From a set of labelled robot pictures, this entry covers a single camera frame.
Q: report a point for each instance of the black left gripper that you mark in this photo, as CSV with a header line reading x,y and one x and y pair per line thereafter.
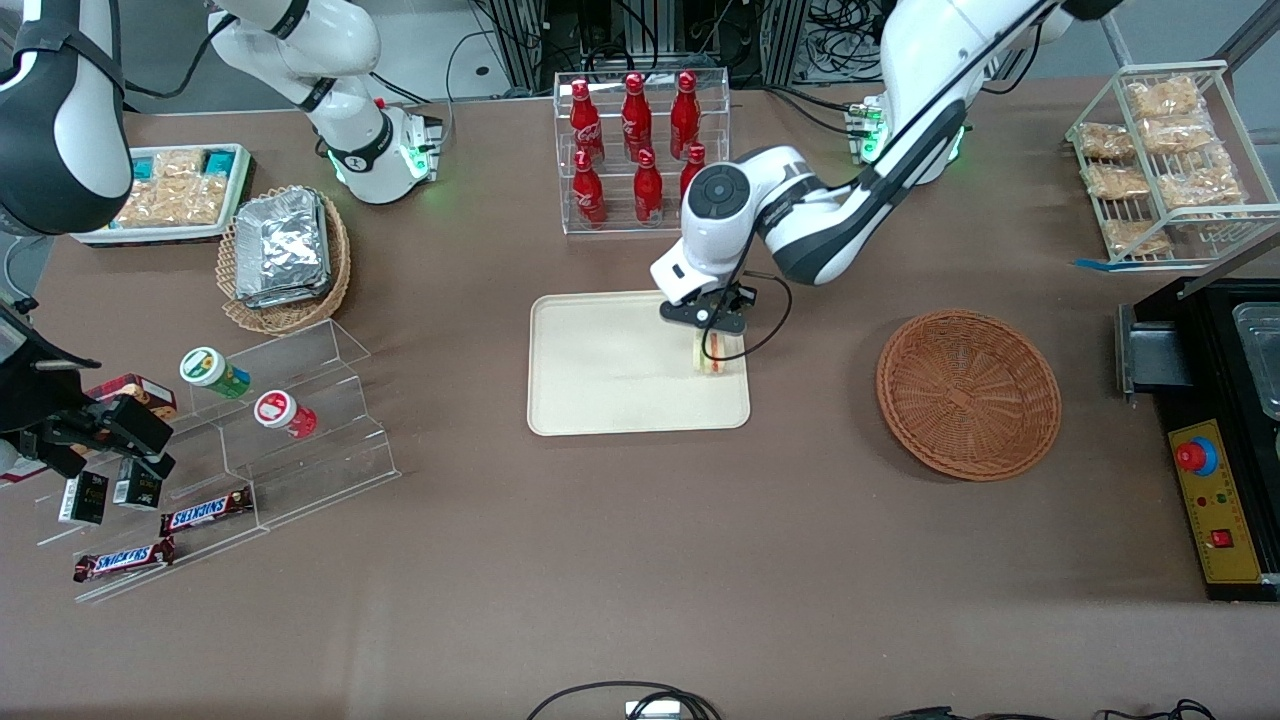
x,y
741,297

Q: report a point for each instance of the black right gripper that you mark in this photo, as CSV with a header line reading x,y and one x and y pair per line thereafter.
x,y
38,392

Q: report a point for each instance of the triangle sandwich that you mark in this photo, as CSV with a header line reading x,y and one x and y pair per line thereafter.
x,y
720,362

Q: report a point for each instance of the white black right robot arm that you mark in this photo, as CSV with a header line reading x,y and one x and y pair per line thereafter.
x,y
60,120

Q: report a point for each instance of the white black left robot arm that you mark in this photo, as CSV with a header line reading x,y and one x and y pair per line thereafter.
x,y
900,80

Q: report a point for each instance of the beige rectangular tray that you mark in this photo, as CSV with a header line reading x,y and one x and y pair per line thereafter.
x,y
620,370

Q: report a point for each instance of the white rectangular snack tray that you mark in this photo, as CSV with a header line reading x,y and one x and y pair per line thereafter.
x,y
100,237

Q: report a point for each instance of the small tan wicker basket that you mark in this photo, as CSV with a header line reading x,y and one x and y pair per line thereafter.
x,y
290,318

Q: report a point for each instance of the round brown wicker basket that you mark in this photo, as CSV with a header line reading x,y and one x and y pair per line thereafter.
x,y
968,395

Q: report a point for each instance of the small black carton box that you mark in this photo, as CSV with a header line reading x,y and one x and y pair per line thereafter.
x,y
137,487
84,498

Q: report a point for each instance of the red-brown carton box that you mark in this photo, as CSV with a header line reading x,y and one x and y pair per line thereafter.
x,y
135,392

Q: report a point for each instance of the Snickers chocolate bar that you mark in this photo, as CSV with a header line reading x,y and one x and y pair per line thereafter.
x,y
205,512
120,562

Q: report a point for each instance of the green jar with white lid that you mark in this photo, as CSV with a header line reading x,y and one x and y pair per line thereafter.
x,y
212,372

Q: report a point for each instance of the red cola bottle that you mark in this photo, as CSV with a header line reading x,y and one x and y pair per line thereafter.
x,y
648,192
585,125
692,170
588,192
635,118
685,118

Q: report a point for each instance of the clear acrylic bottle rack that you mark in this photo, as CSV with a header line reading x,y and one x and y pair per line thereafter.
x,y
610,215

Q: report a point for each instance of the red jar with white lid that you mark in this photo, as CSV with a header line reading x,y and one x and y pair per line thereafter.
x,y
285,413

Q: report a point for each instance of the clear acrylic tiered stand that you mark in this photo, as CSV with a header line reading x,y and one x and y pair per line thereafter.
x,y
320,450

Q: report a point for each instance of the silver foil package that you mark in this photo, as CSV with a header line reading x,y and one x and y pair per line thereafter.
x,y
285,300
283,240

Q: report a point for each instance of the brown table mat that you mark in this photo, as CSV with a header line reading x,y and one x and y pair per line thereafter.
x,y
600,560

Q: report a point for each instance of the yellow cracker snack pack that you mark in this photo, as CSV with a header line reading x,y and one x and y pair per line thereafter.
x,y
207,198
150,205
178,163

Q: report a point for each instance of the teal snack packet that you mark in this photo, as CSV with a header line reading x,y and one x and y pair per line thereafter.
x,y
143,166
219,160

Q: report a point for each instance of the blue tape strip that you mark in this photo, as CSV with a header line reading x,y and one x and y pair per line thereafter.
x,y
1095,265

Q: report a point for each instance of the clear bag of crackers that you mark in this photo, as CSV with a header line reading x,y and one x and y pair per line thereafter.
x,y
1175,133
1135,237
1117,182
1105,140
1200,185
1163,97

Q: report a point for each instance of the red emergency stop button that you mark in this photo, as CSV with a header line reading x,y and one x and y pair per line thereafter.
x,y
1195,456

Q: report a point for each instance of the black appliance housing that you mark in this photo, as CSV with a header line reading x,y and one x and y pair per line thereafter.
x,y
1210,340

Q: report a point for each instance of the grey aluminium bar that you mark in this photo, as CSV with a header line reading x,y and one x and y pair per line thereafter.
x,y
1232,260
1250,33

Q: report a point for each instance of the yellow control panel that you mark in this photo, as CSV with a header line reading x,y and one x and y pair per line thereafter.
x,y
1225,500

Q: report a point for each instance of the steel insert pan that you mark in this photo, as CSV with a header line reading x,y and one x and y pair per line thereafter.
x,y
1262,350

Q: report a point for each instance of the aluminium frame post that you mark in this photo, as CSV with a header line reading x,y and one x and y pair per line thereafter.
x,y
788,40
525,40

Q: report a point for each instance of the silver metal bracket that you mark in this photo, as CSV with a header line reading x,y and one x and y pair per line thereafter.
x,y
652,711

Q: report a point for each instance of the small red switch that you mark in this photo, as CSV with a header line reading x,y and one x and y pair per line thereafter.
x,y
1221,538

